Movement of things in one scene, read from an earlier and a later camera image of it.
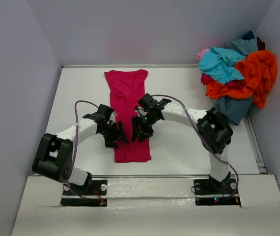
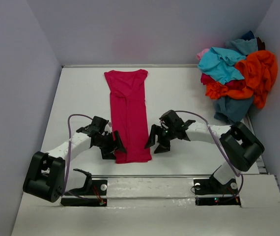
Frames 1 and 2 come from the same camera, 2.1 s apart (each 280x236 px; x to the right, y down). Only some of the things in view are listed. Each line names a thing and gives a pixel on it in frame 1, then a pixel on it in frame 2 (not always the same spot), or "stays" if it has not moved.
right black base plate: (209, 192) stays
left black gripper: (112, 134) -> (109, 144)
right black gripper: (144, 127) -> (161, 135)
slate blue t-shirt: (235, 109) stays
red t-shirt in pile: (238, 84) stays
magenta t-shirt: (127, 93) stays
